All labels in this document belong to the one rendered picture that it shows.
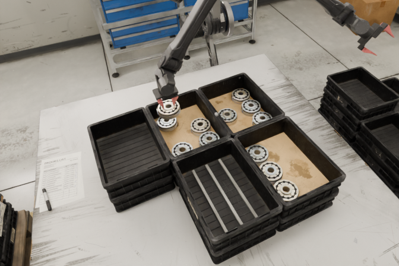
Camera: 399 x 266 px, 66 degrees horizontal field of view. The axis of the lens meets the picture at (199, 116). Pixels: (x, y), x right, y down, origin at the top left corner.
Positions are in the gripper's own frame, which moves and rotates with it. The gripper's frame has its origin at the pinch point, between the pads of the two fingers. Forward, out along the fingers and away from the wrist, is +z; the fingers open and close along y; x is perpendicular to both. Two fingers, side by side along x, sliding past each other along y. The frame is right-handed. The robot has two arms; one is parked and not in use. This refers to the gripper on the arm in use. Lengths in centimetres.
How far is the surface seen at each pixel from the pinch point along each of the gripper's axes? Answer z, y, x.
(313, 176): 22, 47, -49
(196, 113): 22.8, 16.1, 10.5
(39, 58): 111, -94, 268
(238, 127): 22.6, 32.0, -8.8
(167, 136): 22.1, -3.4, 1.3
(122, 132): 22.1, -23.9, 15.2
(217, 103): 23.2, 30.2, 13.1
